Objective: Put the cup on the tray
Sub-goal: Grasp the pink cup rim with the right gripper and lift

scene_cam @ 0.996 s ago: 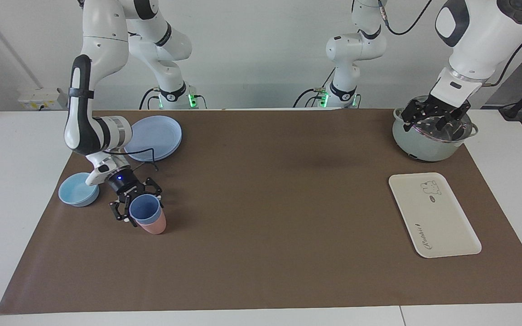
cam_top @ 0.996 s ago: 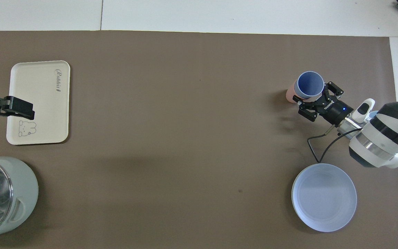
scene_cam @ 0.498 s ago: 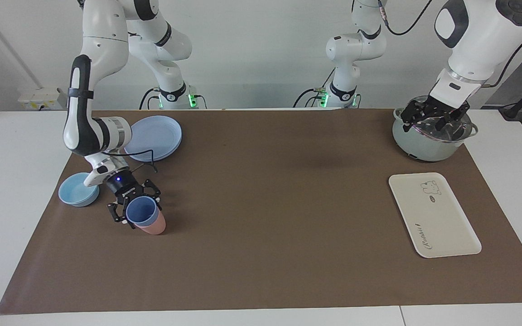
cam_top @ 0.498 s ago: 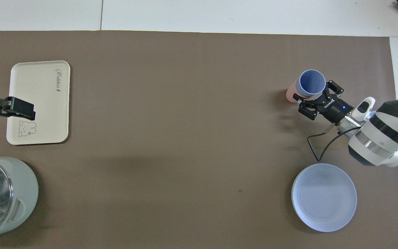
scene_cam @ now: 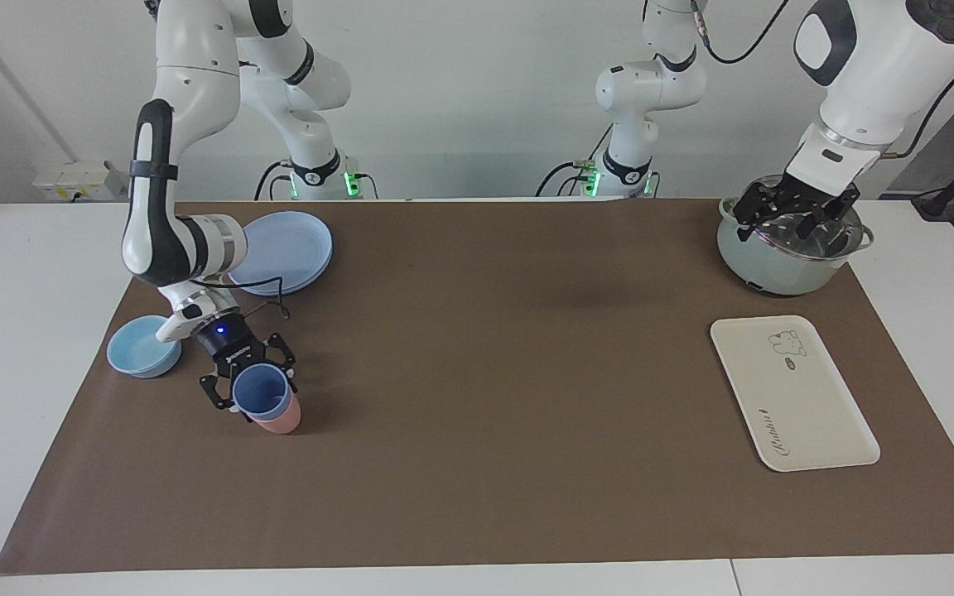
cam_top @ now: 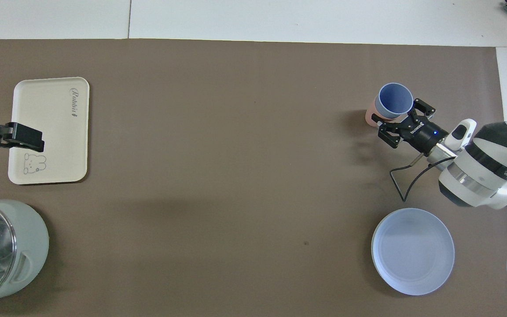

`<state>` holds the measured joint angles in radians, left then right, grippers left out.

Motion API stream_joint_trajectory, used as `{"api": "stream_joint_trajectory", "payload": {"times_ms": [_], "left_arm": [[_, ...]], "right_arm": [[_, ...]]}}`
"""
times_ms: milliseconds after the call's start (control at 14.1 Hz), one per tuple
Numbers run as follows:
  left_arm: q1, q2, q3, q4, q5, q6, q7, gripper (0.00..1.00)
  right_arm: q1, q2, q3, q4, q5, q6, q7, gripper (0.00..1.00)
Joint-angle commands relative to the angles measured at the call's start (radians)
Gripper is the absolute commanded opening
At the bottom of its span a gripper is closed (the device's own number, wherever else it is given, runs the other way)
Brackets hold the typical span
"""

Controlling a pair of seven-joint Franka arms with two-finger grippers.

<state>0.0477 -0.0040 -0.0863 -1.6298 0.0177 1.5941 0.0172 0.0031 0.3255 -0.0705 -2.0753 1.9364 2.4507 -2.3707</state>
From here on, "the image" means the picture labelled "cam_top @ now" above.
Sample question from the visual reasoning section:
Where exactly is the blue round plate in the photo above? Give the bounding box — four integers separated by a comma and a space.
371, 208, 456, 296

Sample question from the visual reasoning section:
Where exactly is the pink plastic cup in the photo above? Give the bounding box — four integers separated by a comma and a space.
365, 99, 406, 129

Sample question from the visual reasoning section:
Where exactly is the blue plastic cup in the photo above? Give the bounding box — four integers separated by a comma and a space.
376, 83, 414, 122

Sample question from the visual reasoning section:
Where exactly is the cream tray with rabbit print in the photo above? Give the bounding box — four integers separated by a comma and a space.
7, 77, 90, 185

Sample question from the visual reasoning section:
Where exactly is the pale green cooking pot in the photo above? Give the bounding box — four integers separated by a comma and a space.
0, 199, 50, 309

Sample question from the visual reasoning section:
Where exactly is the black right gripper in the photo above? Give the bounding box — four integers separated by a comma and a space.
377, 98, 450, 155

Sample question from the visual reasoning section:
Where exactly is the brown table mat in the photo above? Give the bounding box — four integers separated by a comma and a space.
0, 38, 507, 317

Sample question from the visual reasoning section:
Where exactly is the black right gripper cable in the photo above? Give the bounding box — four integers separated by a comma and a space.
390, 152, 456, 202

